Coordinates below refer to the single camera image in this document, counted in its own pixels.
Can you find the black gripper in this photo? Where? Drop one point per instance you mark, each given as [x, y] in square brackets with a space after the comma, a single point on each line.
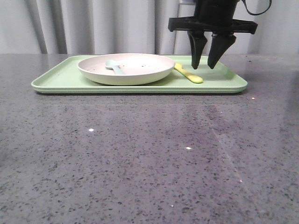
[214, 16]

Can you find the yellow plastic fork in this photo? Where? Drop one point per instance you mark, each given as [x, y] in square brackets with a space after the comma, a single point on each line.
[192, 77]

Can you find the white speckled plate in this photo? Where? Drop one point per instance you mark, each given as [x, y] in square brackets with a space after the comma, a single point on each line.
[136, 68]

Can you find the light green plastic tray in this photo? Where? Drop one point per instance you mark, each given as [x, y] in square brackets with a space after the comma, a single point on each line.
[65, 78]

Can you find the light blue plastic spoon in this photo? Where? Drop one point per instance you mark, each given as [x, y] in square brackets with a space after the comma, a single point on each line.
[115, 66]

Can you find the grey pleated curtain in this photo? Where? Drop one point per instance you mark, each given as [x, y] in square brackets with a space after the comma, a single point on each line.
[135, 26]

